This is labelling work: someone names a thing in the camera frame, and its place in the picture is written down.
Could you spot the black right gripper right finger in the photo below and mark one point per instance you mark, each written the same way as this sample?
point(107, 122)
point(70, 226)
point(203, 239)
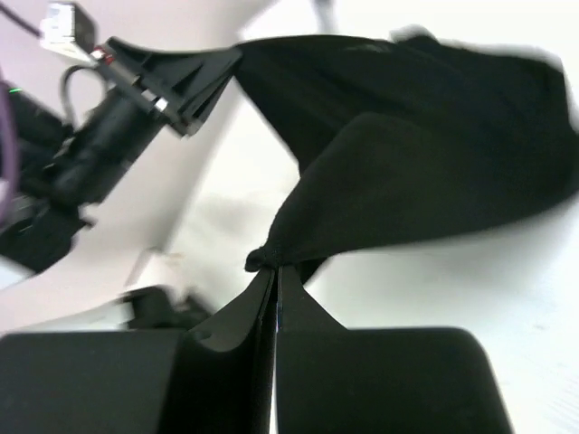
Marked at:
point(331, 379)

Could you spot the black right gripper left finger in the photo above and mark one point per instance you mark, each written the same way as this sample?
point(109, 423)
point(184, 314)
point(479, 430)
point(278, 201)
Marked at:
point(200, 380)

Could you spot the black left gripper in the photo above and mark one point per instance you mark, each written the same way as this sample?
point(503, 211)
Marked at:
point(149, 90)

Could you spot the black tank top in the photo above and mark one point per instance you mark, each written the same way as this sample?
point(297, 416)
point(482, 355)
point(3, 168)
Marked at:
point(406, 141)

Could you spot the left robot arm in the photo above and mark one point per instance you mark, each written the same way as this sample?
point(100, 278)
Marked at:
point(37, 229)

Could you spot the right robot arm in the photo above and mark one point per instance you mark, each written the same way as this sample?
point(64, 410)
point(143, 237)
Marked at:
point(272, 357)

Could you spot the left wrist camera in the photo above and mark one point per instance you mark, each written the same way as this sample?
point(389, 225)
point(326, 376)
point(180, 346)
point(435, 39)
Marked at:
point(68, 30)

